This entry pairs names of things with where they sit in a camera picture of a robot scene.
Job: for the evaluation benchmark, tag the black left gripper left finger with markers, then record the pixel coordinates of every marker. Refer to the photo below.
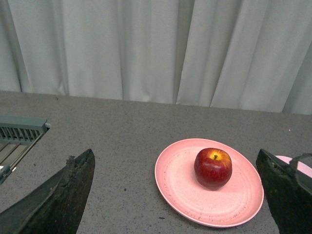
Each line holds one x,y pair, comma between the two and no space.
57,205

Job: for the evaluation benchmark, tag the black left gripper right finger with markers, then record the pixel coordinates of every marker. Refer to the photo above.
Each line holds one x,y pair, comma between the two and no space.
288,192

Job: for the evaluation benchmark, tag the red yellow apple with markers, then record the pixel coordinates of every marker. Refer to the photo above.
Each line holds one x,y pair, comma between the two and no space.
213,168

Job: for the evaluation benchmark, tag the pink round plate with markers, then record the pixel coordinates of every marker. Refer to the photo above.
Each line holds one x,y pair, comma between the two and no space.
234,204

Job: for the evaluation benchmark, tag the grey slotted rack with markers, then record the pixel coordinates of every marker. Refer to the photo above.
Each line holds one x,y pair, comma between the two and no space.
17,136

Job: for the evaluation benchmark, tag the white pleated curtain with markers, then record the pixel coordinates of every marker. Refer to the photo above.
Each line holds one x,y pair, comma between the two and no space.
240,54

